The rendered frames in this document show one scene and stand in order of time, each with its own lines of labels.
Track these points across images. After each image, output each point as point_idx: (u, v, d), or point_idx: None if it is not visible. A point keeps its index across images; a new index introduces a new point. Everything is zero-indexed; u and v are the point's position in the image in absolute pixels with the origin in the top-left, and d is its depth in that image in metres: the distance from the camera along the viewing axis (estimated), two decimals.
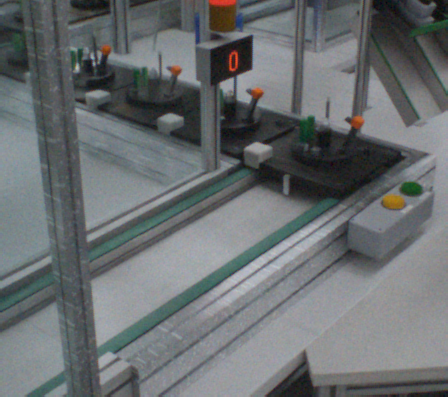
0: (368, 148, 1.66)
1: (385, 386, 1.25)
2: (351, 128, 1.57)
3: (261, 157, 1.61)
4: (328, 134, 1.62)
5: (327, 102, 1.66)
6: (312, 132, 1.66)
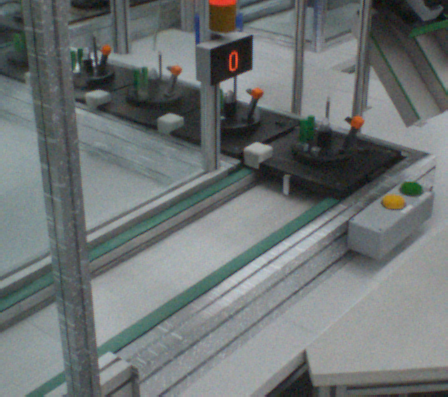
0: (368, 148, 1.66)
1: (385, 386, 1.25)
2: (351, 128, 1.57)
3: (261, 157, 1.61)
4: (328, 134, 1.62)
5: (327, 102, 1.66)
6: (312, 132, 1.66)
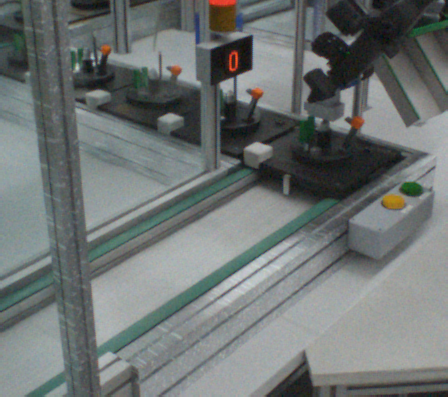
0: (368, 148, 1.66)
1: (385, 386, 1.25)
2: (351, 128, 1.57)
3: (261, 157, 1.61)
4: (328, 134, 1.62)
5: None
6: (312, 132, 1.66)
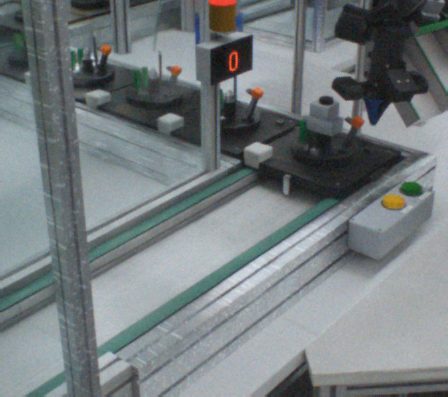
0: (368, 148, 1.66)
1: (385, 386, 1.25)
2: (351, 128, 1.57)
3: (261, 157, 1.61)
4: (328, 134, 1.62)
5: None
6: (312, 132, 1.66)
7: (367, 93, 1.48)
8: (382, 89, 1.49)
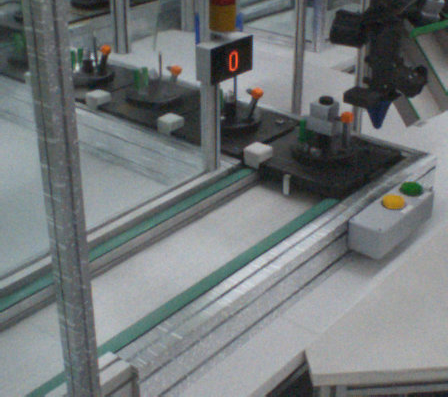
0: (368, 148, 1.66)
1: (385, 386, 1.25)
2: (343, 125, 1.58)
3: (261, 157, 1.61)
4: (328, 134, 1.62)
5: None
6: (312, 132, 1.66)
7: None
8: (387, 90, 1.48)
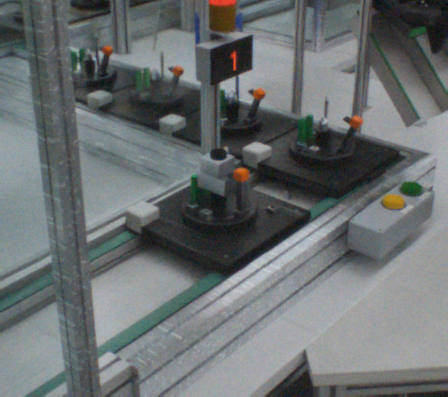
0: (272, 207, 1.42)
1: (385, 386, 1.25)
2: (237, 183, 1.35)
3: (143, 220, 1.38)
4: None
5: None
6: (207, 189, 1.43)
7: None
8: None
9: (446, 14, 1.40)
